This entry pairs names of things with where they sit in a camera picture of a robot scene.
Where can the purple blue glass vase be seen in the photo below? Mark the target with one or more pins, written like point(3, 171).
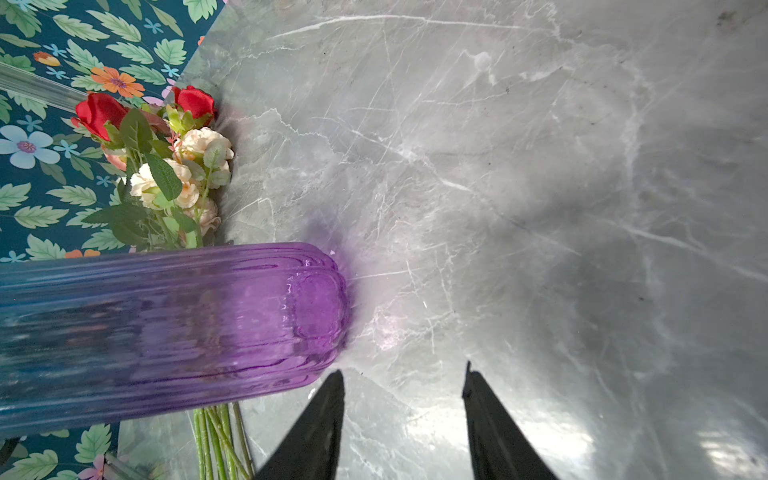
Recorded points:
point(106, 339)

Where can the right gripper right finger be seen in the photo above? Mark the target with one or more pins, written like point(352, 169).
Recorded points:
point(497, 446)

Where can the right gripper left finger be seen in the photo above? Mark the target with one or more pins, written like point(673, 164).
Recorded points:
point(311, 448)

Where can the artificial flower bunch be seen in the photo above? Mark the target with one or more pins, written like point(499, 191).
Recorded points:
point(172, 160)

